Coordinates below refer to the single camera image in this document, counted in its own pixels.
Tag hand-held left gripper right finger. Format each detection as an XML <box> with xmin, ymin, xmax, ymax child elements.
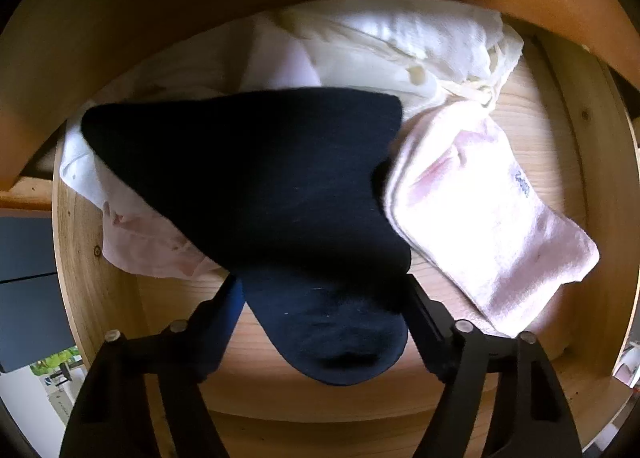
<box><xmin>407</xmin><ymin>274</ymin><xmax>583</xmax><ymax>458</ymax></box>

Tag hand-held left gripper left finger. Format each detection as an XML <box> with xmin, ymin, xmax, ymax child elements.
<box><xmin>60</xmin><ymin>275</ymin><xmax>246</xmax><ymax>458</ymax></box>

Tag pale pink garment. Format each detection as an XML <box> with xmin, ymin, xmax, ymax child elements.
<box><xmin>100</xmin><ymin>198</ymin><xmax>226</xmax><ymax>280</ymax></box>

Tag pink sock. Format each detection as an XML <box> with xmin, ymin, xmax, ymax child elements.
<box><xmin>382</xmin><ymin>100</ymin><xmax>601</xmax><ymax>339</ymax></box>

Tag black sock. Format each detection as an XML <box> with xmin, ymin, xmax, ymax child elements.
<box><xmin>80</xmin><ymin>87</ymin><xmax>413</xmax><ymax>386</ymax></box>

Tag wooden drawer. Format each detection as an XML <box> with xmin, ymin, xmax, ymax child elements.
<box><xmin>50</xmin><ymin>0</ymin><xmax>640</xmax><ymax>458</ymax></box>
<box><xmin>0</xmin><ymin>0</ymin><xmax>640</xmax><ymax>189</ymax></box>

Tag cream garment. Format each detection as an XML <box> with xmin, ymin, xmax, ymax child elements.
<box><xmin>272</xmin><ymin>5</ymin><xmax>526</xmax><ymax>109</ymax></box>

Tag green carton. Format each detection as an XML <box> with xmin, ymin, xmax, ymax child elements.
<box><xmin>30</xmin><ymin>345</ymin><xmax>86</xmax><ymax>389</ymax></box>

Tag dark blue cabinet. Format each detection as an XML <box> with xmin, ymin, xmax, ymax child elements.
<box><xmin>0</xmin><ymin>208</ymin><xmax>83</xmax><ymax>374</ymax></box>

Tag closed wooden drawer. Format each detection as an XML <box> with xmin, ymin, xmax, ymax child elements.
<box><xmin>0</xmin><ymin>0</ymin><xmax>640</xmax><ymax>189</ymax></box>

